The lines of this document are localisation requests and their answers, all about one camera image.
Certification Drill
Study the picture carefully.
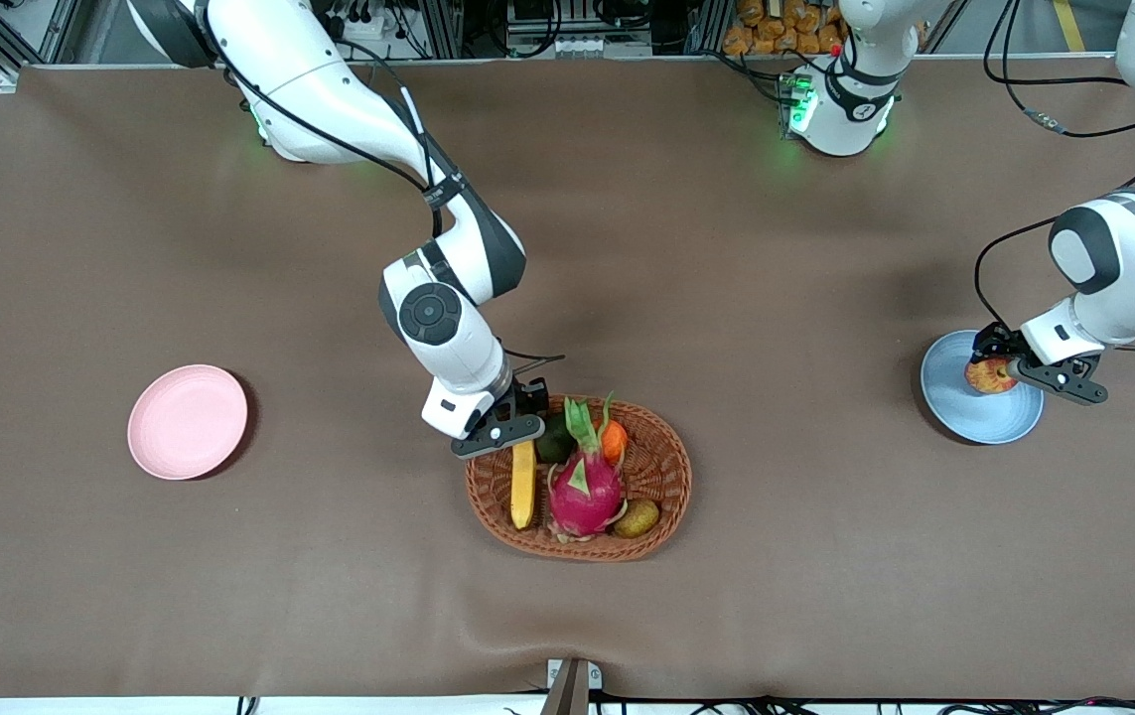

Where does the red yellow apple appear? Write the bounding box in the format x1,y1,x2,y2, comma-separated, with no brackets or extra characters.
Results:
965,356,1021,396

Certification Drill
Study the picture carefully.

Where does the yellow banana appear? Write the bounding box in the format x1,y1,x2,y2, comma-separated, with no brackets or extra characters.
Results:
510,437,537,531

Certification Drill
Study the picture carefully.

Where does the dark green avocado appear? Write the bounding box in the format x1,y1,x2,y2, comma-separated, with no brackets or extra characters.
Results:
535,415,578,465

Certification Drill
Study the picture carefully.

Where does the light blue round plate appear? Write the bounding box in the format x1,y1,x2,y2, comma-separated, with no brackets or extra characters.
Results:
920,330,1045,446

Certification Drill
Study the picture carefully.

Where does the orange carrot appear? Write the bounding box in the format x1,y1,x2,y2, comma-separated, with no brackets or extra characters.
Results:
592,417,625,468

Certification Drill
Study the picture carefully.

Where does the pink dragon fruit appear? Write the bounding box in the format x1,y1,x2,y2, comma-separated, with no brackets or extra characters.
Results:
545,395,630,543

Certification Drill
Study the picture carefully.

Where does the brown woven wicker basket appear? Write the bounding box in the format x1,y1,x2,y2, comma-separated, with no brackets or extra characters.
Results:
466,394,693,563

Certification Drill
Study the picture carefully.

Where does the brown kiwi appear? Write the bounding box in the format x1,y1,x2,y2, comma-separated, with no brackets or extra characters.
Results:
611,498,662,539

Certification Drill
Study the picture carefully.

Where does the pink round plate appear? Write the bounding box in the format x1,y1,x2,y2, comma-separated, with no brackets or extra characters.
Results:
127,364,249,482

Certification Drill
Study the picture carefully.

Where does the pile of orange bags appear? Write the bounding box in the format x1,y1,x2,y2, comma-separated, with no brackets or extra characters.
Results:
723,0,851,57

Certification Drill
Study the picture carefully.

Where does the white power strip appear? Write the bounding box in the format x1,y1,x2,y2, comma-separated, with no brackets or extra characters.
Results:
324,0,394,43

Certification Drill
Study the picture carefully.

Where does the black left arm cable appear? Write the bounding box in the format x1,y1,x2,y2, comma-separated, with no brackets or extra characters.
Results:
974,0,1135,349

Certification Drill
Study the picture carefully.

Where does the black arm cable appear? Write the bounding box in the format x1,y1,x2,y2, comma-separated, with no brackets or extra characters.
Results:
214,40,568,393
974,0,1135,349

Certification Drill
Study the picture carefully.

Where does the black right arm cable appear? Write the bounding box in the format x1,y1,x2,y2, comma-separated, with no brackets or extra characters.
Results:
214,40,568,393

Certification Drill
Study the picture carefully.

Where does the grey metal clamp bracket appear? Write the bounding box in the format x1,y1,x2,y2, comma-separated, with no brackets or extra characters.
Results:
545,657,604,715

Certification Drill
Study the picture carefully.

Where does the aluminium frame post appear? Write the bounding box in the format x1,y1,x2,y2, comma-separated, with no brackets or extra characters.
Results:
425,0,464,59
691,0,727,56

